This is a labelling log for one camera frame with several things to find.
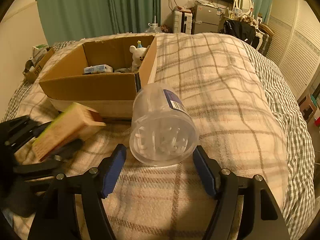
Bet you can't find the white teddy bear toy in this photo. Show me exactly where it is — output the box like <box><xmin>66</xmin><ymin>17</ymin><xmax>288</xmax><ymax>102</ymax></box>
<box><xmin>130</xmin><ymin>41</ymin><xmax>150</xmax><ymax>72</ymax></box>

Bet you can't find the clear plastic jar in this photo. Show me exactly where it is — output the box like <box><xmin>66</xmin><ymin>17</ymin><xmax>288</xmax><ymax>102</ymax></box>
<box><xmin>129</xmin><ymin>83</ymin><xmax>199</xmax><ymax>166</ymax></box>

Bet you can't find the silver mini fridge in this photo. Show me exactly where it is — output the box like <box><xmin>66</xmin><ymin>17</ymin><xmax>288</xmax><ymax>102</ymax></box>
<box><xmin>191</xmin><ymin>4</ymin><xmax>221</xmax><ymax>34</ymax></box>

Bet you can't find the small cardboard box with items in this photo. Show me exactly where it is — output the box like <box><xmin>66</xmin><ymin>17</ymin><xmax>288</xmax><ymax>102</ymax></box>
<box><xmin>23</xmin><ymin>44</ymin><xmax>55</xmax><ymax>83</ymax></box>

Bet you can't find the white louvered wardrobe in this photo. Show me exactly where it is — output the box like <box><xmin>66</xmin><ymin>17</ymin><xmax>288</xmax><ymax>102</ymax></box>
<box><xmin>266</xmin><ymin>0</ymin><xmax>319</xmax><ymax>99</ymax></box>

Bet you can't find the white oval mirror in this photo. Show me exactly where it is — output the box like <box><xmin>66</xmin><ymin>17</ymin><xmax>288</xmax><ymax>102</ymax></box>
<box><xmin>233</xmin><ymin>0</ymin><xmax>254</xmax><ymax>16</ymax></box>

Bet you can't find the large water jug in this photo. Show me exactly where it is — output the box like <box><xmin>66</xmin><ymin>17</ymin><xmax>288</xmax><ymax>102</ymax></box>
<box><xmin>145</xmin><ymin>23</ymin><xmax>162</xmax><ymax>33</ymax></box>

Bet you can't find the large open cardboard box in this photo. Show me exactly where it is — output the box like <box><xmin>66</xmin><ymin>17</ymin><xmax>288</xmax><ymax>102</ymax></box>
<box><xmin>39</xmin><ymin>34</ymin><xmax>157</xmax><ymax>119</ymax></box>

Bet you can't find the plaid beige blanket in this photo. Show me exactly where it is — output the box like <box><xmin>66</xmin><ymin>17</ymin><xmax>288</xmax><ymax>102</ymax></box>
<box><xmin>12</xmin><ymin>32</ymin><xmax>291</xmax><ymax>240</ymax></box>

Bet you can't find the checkered green bed sheet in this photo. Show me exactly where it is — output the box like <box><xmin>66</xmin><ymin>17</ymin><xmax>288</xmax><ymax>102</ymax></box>
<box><xmin>2</xmin><ymin>39</ymin><xmax>316</xmax><ymax>240</ymax></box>

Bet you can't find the white suitcase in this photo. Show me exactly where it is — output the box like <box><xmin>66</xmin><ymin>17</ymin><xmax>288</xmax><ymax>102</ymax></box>
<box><xmin>172</xmin><ymin>9</ymin><xmax>193</xmax><ymax>34</ymax></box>

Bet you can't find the chair with black jacket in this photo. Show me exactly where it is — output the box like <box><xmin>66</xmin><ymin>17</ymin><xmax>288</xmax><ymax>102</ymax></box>
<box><xmin>219</xmin><ymin>20</ymin><xmax>263</xmax><ymax>50</ymax></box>

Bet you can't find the green curtain left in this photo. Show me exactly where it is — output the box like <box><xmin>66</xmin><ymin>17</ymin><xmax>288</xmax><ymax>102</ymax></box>
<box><xmin>36</xmin><ymin>0</ymin><xmax>161</xmax><ymax>45</ymax></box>

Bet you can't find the blue tissue pack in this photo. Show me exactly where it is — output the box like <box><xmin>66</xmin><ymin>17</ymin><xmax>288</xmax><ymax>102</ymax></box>
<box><xmin>83</xmin><ymin>64</ymin><xmax>113</xmax><ymax>75</ymax></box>

